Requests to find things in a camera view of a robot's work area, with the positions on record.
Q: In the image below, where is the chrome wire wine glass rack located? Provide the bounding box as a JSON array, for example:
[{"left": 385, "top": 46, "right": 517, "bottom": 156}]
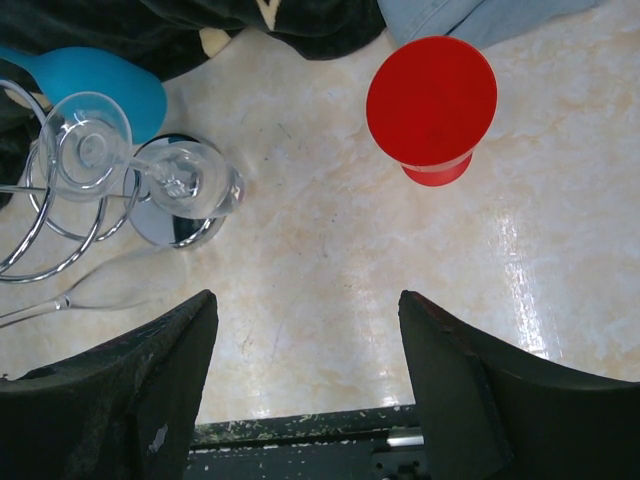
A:
[{"left": 0, "top": 78, "right": 226, "bottom": 284}]

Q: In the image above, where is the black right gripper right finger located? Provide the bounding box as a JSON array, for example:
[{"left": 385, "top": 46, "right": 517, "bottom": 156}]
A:
[{"left": 399, "top": 291, "right": 639, "bottom": 479}]

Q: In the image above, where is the clear wine glass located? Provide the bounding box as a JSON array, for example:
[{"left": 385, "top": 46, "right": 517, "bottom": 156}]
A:
[
  {"left": 38, "top": 92, "right": 245, "bottom": 219},
  {"left": 1, "top": 247, "right": 188, "bottom": 328}
]

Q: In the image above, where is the clear wine glass right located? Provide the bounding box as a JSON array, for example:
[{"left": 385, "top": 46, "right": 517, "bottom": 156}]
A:
[{"left": 38, "top": 92, "right": 245, "bottom": 219}]

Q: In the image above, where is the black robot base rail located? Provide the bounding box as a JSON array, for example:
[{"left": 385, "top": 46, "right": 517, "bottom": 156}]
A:
[{"left": 183, "top": 405, "right": 431, "bottom": 479}]

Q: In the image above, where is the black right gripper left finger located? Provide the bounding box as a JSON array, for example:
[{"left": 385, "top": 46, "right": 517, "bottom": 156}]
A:
[{"left": 1, "top": 290, "right": 218, "bottom": 479}]

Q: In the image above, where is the red plastic wine glass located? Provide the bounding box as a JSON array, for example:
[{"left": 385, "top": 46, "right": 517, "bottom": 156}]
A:
[{"left": 366, "top": 36, "right": 498, "bottom": 187}]

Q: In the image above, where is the blue plastic wine glass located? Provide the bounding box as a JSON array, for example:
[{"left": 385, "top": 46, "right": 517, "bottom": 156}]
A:
[{"left": 1, "top": 47, "right": 168, "bottom": 144}]

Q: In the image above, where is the grey blue cloth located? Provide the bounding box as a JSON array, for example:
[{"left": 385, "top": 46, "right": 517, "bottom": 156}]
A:
[{"left": 378, "top": 0, "right": 602, "bottom": 49}]

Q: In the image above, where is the clear wine glass front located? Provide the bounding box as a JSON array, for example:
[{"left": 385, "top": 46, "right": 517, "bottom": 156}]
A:
[{"left": 1, "top": 247, "right": 188, "bottom": 328}]

